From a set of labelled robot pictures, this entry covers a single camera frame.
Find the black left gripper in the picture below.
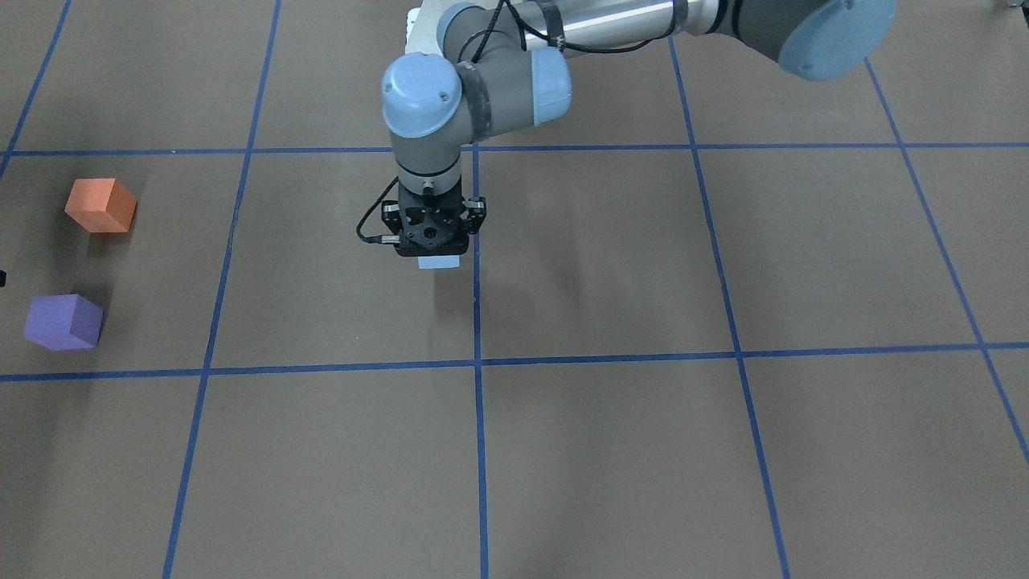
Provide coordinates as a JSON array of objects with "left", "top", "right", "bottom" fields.
[{"left": 381, "top": 181, "right": 486, "bottom": 259}]

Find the light blue foam block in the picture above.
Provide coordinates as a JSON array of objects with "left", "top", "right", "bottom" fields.
[{"left": 416, "top": 254, "right": 461, "bottom": 270}]

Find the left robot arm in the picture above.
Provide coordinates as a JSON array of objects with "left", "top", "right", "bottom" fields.
[{"left": 355, "top": 1, "right": 897, "bottom": 259}]

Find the orange foam block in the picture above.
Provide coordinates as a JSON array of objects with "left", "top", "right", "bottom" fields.
[{"left": 64, "top": 179, "right": 138, "bottom": 234}]

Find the purple foam block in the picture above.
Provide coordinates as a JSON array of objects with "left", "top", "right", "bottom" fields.
[{"left": 23, "top": 294, "right": 105, "bottom": 351}]

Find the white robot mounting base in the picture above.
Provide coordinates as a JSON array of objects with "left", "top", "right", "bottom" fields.
[{"left": 404, "top": 1, "right": 445, "bottom": 55}]

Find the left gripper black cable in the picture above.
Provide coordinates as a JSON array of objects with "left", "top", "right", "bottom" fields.
[{"left": 356, "top": 175, "right": 403, "bottom": 244}]

